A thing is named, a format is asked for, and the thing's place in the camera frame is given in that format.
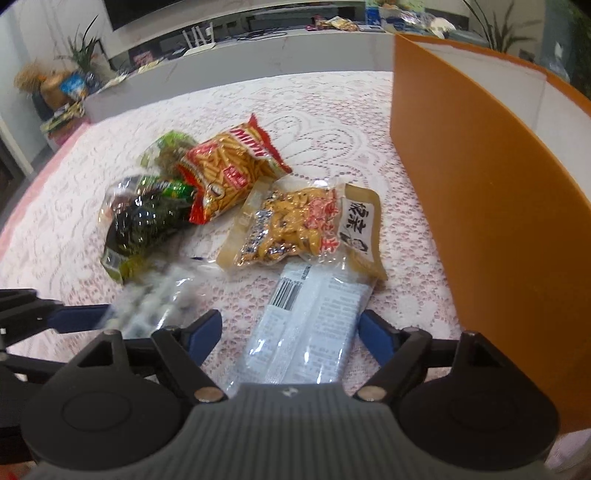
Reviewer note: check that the black television screen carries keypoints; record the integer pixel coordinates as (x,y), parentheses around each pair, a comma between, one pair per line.
(161,11)

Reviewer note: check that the potted green plant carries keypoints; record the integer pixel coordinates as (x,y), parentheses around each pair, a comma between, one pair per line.
(501,25)
(87,50)

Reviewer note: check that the pile of snacks on counter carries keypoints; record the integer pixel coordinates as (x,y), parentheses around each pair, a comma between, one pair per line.
(397,18)

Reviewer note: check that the light green snack packet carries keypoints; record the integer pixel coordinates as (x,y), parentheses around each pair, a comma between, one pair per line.
(167,147)

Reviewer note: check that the orange storage box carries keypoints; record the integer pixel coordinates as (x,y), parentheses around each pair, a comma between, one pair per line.
(485,194)

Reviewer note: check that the clear plastic snack packet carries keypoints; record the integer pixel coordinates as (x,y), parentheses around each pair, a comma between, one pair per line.
(152,295)

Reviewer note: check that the brown and yellow snack packet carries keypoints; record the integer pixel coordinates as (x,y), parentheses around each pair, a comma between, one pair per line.
(295,221)

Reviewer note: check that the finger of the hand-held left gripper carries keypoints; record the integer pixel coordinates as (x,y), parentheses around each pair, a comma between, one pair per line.
(76,318)
(27,367)

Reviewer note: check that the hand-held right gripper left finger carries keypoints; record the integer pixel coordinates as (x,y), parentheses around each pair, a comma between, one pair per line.
(206,333)

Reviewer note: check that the grey long counter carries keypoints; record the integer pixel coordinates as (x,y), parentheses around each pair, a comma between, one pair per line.
(231,62)

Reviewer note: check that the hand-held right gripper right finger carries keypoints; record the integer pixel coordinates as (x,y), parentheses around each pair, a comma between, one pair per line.
(371,333)

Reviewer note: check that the green colourful snack tube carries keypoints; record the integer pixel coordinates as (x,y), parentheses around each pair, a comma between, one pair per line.
(138,221)

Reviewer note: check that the red stick snack packet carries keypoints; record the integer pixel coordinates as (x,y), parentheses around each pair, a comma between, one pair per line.
(226,166)

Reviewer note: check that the white router with antennas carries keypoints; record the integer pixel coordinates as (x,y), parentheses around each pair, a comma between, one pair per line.
(198,39)

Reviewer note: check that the green packets on side shelf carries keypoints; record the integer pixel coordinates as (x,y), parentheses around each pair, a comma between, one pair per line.
(64,120)

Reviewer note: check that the white snack packet with barcode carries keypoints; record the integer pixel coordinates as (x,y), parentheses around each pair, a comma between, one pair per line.
(300,323)

